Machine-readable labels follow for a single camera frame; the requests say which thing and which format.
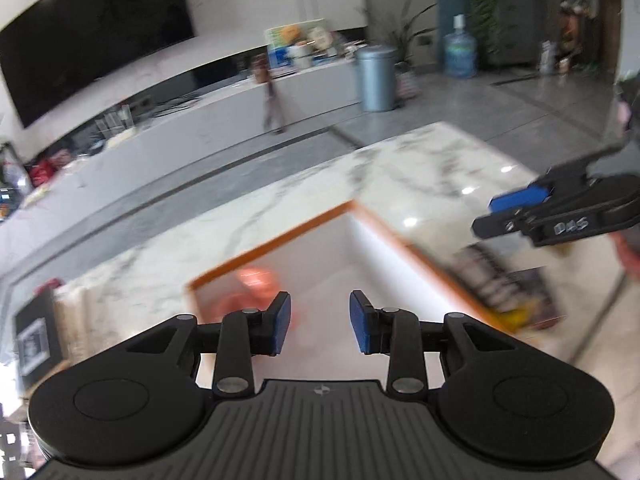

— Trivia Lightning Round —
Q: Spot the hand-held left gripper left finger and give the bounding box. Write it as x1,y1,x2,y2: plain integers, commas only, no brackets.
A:
120,290,293,401

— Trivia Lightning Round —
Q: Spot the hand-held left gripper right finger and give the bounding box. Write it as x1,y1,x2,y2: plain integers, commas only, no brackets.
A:
349,290,521,396

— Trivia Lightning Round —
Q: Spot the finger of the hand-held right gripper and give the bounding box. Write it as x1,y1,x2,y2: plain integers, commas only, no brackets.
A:
487,142,640,215
471,180,640,249

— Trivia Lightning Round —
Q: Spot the white box with orange rim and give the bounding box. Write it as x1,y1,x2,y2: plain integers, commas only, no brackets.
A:
187,200,508,358

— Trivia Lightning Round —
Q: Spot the yellow round disc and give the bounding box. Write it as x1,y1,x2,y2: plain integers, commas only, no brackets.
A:
497,307,532,333

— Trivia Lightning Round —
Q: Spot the pink plastic bag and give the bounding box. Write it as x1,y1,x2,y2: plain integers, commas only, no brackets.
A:
220,265,301,333

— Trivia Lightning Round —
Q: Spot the wooden door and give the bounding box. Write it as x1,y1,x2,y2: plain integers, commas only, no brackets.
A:
597,0,624,77

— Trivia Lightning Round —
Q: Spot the grey cabinet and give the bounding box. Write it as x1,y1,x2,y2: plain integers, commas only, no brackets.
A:
480,0,549,67

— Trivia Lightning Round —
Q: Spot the blue water jug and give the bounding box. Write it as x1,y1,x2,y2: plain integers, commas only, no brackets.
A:
444,15,479,80

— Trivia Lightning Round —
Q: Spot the grey trash can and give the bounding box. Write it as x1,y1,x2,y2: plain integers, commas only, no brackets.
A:
354,45,400,113

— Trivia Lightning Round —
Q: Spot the potted green plant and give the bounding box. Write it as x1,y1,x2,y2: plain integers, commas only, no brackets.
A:
359,4,437,102

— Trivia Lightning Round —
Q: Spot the long white television console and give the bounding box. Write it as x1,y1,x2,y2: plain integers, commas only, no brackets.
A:
0,55,368,223

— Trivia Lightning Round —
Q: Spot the clear acrylic holder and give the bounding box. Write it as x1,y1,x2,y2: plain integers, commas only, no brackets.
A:
92,105,137,139

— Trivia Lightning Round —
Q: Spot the colourful printed box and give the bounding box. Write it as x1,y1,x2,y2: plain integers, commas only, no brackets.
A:
264,18,334,69

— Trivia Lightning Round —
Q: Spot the red bag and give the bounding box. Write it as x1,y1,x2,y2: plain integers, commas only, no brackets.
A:
27,157,57,187

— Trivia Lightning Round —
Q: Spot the black television screen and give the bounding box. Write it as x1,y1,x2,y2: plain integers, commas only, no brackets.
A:
0,0,197,129

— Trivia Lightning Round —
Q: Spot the black picture frame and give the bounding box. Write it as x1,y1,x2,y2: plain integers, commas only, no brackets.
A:
12,289,64,392

